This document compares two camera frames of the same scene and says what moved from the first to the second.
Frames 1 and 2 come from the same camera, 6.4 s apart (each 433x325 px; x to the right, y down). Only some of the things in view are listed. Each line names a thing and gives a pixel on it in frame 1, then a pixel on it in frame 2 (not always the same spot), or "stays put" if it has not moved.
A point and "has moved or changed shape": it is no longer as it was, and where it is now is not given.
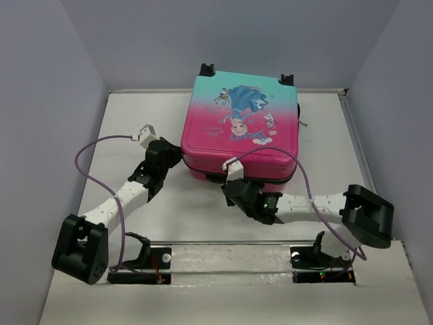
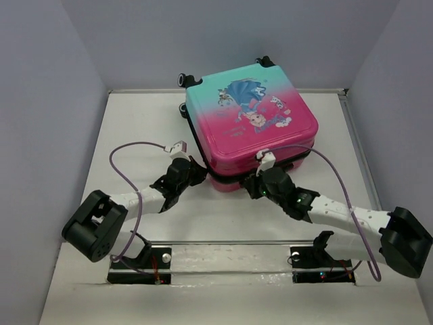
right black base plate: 308,265 stays put
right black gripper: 229,202 to 251,185
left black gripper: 176,153 to 199,171
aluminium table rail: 218,242 stays put
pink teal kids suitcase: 252,118 has moved or changed shape
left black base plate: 160,273 stays put
